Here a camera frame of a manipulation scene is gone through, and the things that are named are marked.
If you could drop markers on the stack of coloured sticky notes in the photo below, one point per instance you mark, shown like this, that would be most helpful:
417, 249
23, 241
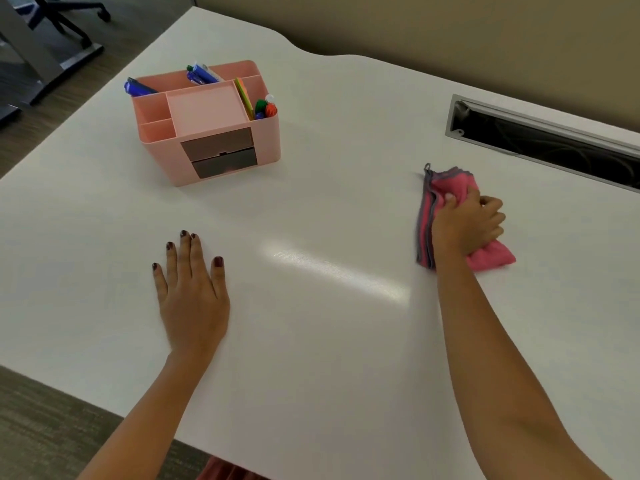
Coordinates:
245, 97

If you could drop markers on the person's right forearm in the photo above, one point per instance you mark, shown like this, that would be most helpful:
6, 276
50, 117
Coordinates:
505, 374

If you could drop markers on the grey organizer drawer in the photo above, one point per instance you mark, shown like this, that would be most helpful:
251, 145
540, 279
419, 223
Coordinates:
225, 163
217, 143

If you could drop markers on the person's right hand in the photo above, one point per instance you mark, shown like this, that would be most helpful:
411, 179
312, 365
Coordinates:
465, 229

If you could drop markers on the bunch of blue markers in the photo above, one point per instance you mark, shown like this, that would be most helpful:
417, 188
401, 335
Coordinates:
202, 74

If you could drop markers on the person's left little finger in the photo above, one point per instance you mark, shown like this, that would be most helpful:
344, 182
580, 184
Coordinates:
160, 284

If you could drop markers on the black office chair base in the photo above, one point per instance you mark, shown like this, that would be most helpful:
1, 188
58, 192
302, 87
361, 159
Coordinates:
65, 17

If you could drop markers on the person's right thumb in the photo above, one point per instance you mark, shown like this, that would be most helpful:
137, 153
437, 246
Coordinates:
448, 202

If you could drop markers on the person's left middle finger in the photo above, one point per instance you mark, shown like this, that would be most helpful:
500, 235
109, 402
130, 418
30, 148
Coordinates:
185, 257

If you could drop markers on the person's left hand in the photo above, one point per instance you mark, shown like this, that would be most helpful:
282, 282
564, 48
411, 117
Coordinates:
192, 304

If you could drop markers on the grey desk leg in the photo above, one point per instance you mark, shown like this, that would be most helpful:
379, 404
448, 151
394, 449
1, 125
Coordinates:
40, 54

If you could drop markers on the person's red clothing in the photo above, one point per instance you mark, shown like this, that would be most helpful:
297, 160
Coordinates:
230, 469

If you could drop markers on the dark blue pen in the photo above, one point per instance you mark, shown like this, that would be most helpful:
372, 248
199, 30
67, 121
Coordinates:
140, 87

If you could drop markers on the pink desk organizer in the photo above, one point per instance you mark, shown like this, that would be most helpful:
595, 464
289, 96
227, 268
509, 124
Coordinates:
215, 144

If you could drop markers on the person's left forearm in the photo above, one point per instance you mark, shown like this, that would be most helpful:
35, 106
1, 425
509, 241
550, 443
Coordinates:
145, 414

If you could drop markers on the person's left thumb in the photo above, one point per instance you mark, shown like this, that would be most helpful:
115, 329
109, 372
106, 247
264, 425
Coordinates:
219, 277

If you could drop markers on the pink cleaning cloth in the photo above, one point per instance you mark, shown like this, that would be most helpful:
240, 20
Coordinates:
492, 257

